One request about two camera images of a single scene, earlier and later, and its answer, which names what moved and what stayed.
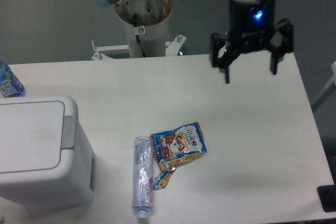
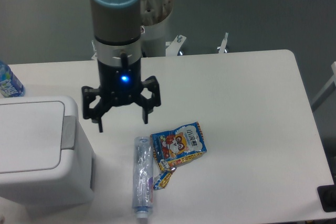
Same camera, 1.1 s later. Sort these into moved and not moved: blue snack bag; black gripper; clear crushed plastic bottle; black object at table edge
Moved: black gripper
Not moved: clear crushed plastic bottle; black object at table edge; blue snack bag
